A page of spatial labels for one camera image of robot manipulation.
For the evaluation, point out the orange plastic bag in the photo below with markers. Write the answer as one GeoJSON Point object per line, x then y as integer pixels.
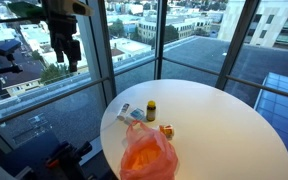
{"type": "Point", "coordinates": [147, 156]}

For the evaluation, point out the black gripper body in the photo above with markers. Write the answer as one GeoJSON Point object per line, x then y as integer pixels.
{"type": "Point", "coordinates": [64, 30]}

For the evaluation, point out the black and orange clamp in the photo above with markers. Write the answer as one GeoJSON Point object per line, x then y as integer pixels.
{"type": "Point", "coordinates": [67, 160]}

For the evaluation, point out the black camera on stand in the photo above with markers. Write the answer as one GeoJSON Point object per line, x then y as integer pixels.
{"type": "Point", "coordinates": [7, 46]}

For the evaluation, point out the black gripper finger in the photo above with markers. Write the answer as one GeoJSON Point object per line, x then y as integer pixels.
{"type": "Point", "coordinates": [74, 60]}
{"type": "Point", "coordinates": [60, 55]}

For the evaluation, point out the white bottle with orange label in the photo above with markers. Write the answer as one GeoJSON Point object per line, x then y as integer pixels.
{"type": "Point", "coordinates": [166, 130]}

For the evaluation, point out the white round pedestal table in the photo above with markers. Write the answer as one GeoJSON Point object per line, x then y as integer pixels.
{"type": "Point", "coordinates": [217, 133]}

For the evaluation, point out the grey metal window railing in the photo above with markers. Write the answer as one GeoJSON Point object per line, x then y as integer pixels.
{"type": "Point", "coordinates": [50, 101]}

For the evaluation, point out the brown bottle with yellow cap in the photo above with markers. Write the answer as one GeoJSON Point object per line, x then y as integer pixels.
{"type": "Point", "coordinates": [151, 113]}

